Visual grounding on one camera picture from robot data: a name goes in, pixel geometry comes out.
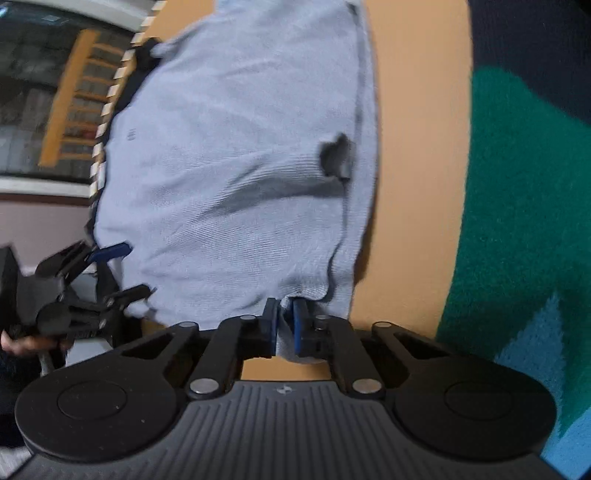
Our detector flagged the round wooden table striped rim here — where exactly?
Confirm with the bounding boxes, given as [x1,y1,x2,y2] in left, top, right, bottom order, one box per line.
[88,0,474,384]

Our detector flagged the person's left hand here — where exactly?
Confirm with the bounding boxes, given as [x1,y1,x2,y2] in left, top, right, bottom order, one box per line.
[0,331,75,356]

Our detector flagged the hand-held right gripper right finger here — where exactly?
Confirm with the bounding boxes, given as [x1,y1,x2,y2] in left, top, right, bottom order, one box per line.
[292,298,452,398]

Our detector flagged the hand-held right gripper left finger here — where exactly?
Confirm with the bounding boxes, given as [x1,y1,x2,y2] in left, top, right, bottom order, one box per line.
[121,298,281,400]

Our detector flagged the wooden spindle-back chair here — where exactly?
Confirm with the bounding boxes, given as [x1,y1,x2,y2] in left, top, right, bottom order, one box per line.
[37,28,136,169]

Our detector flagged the grey shirt with black sleeves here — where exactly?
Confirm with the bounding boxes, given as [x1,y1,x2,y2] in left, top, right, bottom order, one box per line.
[85,0,382,365]

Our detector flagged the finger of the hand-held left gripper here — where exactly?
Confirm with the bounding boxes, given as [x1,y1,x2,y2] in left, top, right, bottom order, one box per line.
[35,242,134,278]
[38,284,154,334]

